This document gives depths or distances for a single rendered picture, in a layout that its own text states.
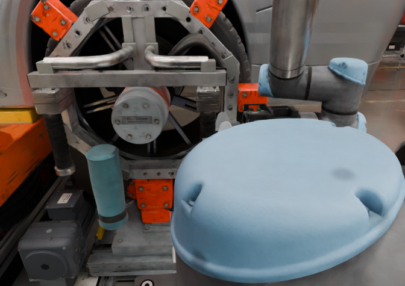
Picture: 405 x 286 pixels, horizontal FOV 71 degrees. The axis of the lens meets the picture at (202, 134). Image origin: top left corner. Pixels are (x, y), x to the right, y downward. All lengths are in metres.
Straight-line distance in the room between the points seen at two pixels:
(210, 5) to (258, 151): 0.66
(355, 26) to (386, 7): 0.12
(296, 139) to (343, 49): 1.03
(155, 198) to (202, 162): 0.85
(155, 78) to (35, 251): 0.73
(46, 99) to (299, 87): 0.53
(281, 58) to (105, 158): 0.51
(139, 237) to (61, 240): 0.33
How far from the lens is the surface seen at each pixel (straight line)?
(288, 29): 0.54
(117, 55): 0.69
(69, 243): 1.09
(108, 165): 0.82
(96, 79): 0.65
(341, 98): 0.66
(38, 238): 1.14
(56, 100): 0.66
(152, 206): 1.02
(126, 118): 0.71
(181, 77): 0.62
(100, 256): 1.36
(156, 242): 1.25
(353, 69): 0.65
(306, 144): 0.17
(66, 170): 0.73
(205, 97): 0.60
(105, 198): 0.88
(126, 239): 1.28
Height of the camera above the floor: 1.12
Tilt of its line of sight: 25 degrees down
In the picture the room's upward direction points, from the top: straight up
